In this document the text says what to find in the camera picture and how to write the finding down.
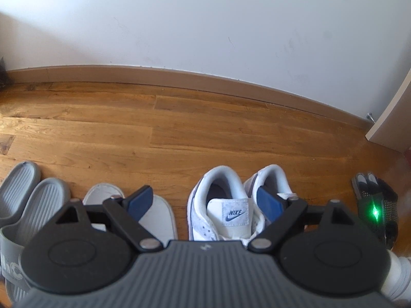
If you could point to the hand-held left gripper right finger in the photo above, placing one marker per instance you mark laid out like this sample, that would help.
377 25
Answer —
268 200

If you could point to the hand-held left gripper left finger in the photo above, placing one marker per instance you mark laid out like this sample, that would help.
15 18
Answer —
139 201

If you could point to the white grey sneaker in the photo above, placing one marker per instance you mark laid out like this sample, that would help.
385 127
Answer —
218 192
273 178

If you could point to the light grey slide sandal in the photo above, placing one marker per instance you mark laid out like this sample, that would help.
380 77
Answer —
99 194
160 221

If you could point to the dark grey slide sandal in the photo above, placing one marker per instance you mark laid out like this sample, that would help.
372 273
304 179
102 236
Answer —
17 183
41 202

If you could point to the person's right forearm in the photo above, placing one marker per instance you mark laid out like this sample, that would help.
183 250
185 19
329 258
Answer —
399 272

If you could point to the beige door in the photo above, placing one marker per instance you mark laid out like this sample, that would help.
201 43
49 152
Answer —
395 118

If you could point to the metal door stopper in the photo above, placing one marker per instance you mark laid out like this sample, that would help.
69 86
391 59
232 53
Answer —
370 115

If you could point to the dark object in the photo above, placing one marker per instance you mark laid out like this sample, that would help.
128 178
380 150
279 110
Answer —
3 72

